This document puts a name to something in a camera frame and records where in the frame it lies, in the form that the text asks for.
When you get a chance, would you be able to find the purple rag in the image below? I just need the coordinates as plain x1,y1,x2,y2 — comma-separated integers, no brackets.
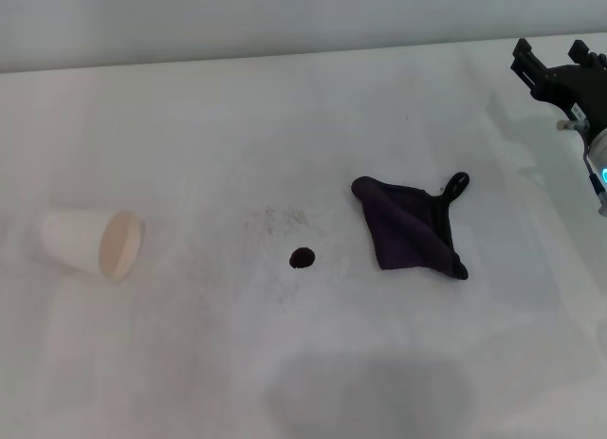
350,171,471,282

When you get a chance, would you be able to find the white paper cup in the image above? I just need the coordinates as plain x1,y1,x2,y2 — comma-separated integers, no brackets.
36,209,144,284

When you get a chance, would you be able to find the black gripper cable silver plug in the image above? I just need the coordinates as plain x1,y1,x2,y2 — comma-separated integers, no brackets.
556,118,607,208

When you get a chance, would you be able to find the small black round object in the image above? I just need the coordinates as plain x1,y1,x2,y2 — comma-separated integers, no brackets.
289,247,317,271

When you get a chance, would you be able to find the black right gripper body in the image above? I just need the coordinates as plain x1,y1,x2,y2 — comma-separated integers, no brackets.
529,63,607,133

